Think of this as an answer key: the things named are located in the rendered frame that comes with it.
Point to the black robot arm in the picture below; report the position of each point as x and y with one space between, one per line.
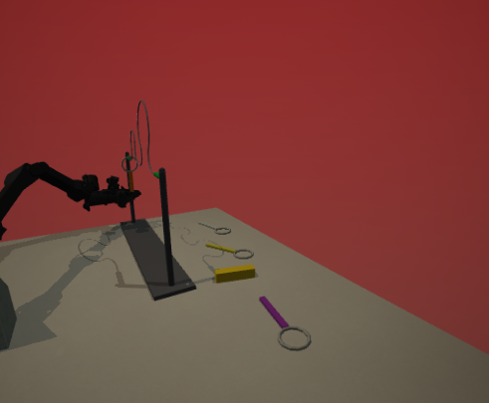
17 180

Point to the yellow rectangular block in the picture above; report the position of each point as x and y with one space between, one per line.
232 274

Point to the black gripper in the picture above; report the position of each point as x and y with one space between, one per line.
122 197

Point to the grey ring with purple handle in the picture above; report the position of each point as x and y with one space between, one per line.
284 325

